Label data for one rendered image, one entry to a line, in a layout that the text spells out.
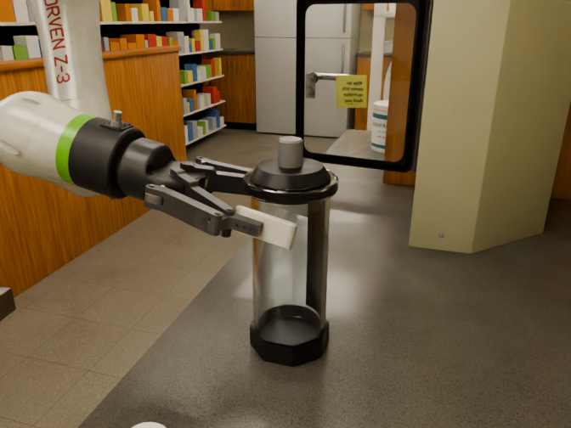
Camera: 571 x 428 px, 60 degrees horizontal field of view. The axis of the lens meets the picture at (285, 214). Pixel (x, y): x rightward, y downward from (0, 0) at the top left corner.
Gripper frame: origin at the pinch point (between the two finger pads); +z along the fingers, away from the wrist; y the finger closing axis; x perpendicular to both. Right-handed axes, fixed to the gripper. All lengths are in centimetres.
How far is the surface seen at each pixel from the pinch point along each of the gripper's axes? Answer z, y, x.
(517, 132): 28.5, 38.9, -9.6
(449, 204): 21.6, 34.1, 4.6
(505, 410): 29.5, -5.2, 12.0
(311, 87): -14, 67, -3
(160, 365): -9.2, -9.0, 20.4
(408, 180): 15, 71, 14
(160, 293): -84, 144, 134
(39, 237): -157, 143, 125
